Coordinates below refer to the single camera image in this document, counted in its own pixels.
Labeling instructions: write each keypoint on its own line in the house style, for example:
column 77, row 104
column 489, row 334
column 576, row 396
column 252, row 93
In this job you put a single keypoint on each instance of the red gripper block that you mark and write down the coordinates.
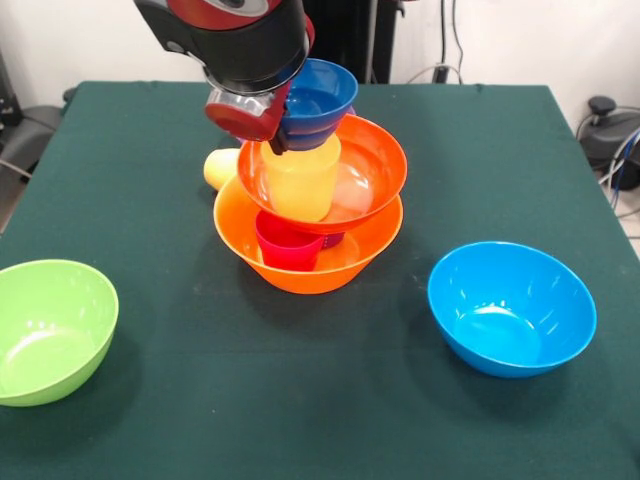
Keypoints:
column 240, row 122

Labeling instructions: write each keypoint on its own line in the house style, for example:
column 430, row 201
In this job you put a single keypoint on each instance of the pale yellow ribbed cup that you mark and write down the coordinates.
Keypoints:
column 300, row 185

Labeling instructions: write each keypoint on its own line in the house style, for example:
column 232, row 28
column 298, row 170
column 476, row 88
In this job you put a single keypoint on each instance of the small dark blue bowl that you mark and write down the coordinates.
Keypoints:
column 320, row 107

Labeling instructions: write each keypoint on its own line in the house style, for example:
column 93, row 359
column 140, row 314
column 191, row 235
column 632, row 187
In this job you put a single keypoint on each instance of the large orange plastic bowl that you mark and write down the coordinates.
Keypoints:
column 235, row 230

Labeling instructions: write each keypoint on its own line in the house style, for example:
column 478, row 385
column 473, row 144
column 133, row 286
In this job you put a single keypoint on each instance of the pink plastic cup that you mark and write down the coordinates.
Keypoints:
column 285, row 252

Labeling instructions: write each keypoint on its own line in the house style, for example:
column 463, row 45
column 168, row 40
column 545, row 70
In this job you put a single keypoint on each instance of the purple plastic cup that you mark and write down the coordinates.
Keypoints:
column 334, row 241

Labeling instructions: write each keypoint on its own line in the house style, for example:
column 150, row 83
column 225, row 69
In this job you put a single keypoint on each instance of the red plastic bowl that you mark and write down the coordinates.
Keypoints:
column 390, row 170

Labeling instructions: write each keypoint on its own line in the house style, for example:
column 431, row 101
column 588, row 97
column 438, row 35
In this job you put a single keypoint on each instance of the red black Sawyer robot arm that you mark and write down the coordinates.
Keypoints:
column 230, row 35

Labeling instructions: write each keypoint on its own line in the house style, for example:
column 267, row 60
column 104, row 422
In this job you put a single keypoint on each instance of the yellow plastic cup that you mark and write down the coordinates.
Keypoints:
column 217, row 167

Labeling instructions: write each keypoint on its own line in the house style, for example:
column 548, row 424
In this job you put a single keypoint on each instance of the dark green table cloth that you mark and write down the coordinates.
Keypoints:
column 300, row 390

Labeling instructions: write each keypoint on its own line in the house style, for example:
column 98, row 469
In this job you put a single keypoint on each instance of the grey office chair base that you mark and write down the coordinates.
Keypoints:
column 25, row 135

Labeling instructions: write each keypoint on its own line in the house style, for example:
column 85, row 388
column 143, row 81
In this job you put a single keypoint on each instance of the light blue plastic bowl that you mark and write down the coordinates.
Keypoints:
column 510, row 310

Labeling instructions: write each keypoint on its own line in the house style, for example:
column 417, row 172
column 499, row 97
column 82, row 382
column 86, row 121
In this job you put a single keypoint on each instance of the green plastic bowl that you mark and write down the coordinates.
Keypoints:
column 50, row 330

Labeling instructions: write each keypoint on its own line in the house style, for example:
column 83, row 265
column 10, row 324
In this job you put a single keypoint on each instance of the black office chair base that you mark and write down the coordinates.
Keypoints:
column 610, row 135

